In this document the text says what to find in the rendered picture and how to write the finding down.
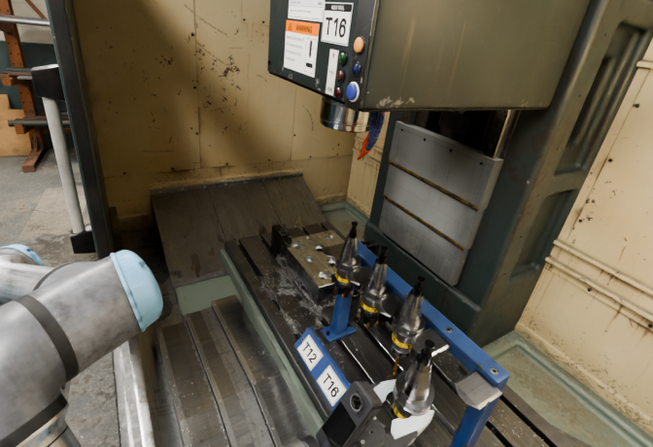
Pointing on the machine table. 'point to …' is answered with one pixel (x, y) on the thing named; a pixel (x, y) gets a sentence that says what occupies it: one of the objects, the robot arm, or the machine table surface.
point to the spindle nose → (343, 117)
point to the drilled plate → (320, 286)
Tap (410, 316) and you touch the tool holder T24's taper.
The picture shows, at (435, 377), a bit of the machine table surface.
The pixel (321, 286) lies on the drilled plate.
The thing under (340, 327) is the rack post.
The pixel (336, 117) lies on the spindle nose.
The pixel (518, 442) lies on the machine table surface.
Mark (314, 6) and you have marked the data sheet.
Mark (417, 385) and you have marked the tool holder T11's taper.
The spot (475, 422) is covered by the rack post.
